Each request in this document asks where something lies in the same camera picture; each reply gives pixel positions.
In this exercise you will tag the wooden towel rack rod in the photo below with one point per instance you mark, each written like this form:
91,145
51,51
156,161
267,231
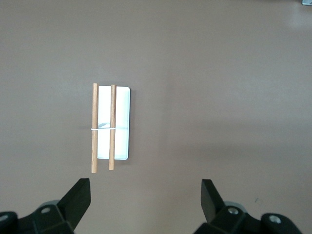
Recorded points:
94,109
112,109

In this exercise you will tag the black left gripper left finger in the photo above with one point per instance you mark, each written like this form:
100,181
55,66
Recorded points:
70,209

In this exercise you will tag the grey metal table bracket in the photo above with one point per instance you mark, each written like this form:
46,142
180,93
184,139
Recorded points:
307,1

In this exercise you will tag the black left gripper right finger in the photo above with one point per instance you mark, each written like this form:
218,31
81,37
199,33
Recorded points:
214,209

